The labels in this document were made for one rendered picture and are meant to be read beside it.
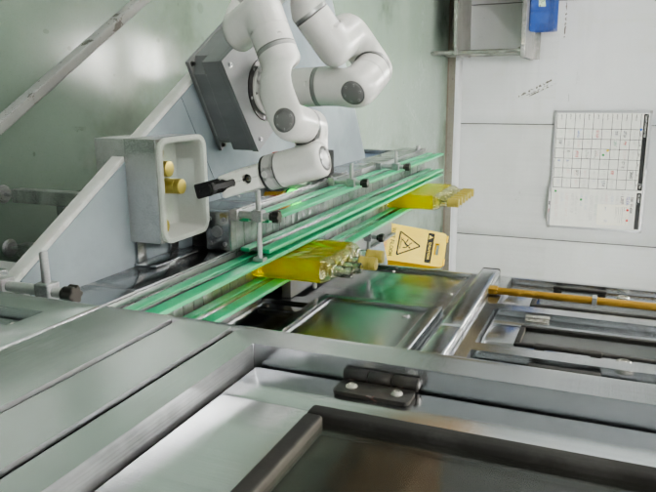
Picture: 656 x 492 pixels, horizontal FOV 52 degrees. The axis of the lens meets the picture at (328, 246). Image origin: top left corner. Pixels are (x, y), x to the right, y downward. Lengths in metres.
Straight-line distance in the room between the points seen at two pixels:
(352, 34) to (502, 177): 5.92
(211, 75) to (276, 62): 0.31
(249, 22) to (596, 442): 1.16
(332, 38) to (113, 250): 0.67
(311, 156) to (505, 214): 6.24
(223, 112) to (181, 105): 0.11
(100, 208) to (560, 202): 6.34
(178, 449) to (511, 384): 0.24
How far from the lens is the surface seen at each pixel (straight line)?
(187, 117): 1.68
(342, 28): 1.62
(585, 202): 7.40
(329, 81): 1.63
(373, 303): 1.81
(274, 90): 1.34
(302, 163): 1.35
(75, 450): 0.45
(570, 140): 7.34
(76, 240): 1.40
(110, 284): 1.41
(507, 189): 7.47
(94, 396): 0.51
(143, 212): 1.49
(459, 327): 1.67
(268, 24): 1.44
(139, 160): 1.47
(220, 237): 1.62
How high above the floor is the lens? 1.70
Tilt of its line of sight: 22 degrees down
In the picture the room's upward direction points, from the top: 95 degrees clockwise
